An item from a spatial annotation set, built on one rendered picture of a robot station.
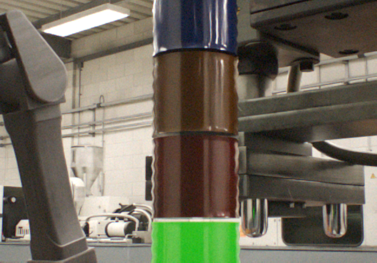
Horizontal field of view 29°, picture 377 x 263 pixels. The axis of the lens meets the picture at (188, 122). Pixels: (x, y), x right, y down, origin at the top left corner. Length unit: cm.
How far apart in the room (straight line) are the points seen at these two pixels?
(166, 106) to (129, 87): 1039
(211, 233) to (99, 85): 1096
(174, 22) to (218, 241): 9
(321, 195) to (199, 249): 32
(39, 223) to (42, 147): 10
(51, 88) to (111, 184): 988
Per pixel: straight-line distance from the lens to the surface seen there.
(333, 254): 586
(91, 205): 890
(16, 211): 968
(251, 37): 56
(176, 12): 31
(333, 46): 60
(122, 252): 753
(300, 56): 61
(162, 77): 30
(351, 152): 65
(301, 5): 52
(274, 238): 621
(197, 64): 30
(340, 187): 62
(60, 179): 94
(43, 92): 91
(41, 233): 94
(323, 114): 52
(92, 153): 911
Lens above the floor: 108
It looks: 9 degrees up
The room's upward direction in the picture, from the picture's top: straight up
